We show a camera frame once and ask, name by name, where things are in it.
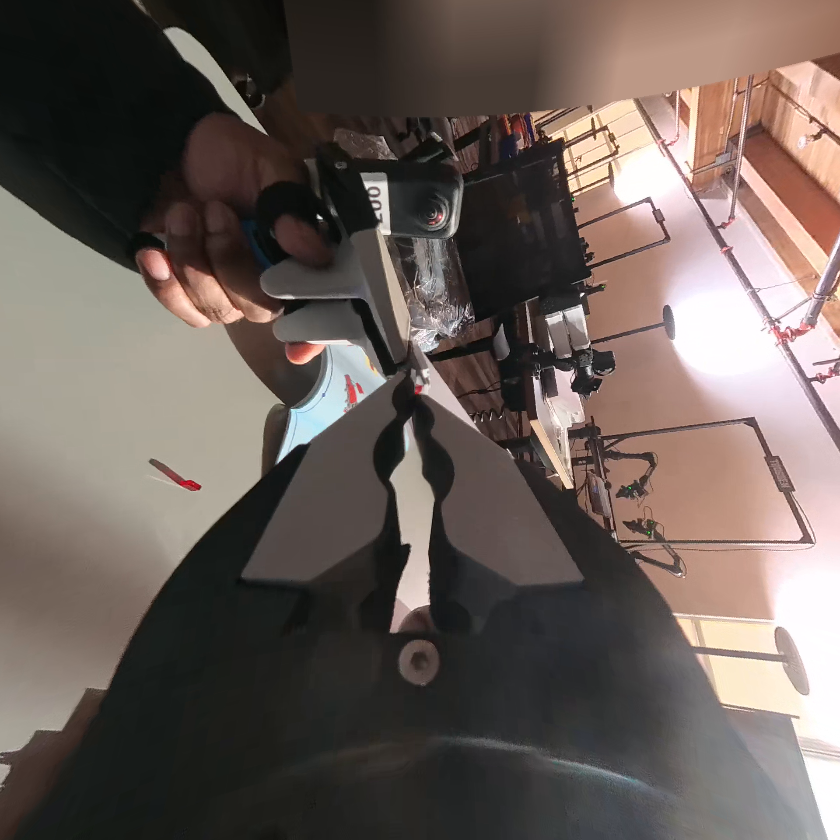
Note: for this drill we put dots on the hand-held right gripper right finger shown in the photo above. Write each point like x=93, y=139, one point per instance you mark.
x=505, y=525

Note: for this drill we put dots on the grey bracket brick plate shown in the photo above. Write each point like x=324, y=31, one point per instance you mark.
x=420, y=379

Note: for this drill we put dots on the bright window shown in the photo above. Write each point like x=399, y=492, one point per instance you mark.
x=735, y=669

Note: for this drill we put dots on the black pipe frame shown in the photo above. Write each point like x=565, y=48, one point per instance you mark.
x=774, y=459
x=659, y=226

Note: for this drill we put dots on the red brick plate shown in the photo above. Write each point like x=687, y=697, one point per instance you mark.
x=176, y=476

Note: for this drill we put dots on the black mesh panel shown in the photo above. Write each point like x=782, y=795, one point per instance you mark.
x=525, y=236

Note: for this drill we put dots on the wall pipe with red clamps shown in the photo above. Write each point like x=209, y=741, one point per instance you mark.
x=728, y=249

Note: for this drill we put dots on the person's left hand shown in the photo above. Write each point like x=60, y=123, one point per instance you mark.
x=210, y=262

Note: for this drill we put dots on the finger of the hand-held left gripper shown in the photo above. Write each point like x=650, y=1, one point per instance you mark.
x=380, y=295
x=397, y=302

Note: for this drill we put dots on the robot arm with grey gripper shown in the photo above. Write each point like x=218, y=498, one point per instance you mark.
x=571, y=341

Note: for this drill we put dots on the grey desk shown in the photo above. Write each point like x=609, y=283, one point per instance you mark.
x=98, y=394

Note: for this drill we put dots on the light wooden table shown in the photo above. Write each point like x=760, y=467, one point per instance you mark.
x=551, y=433

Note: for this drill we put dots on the person's left forearm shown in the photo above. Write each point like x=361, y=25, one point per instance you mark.
x=85, y=118

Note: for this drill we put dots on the light blue instruction booklet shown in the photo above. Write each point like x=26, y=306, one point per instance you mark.
x=315, y=407

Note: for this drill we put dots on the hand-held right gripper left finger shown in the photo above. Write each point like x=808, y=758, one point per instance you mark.
x=315, y=518

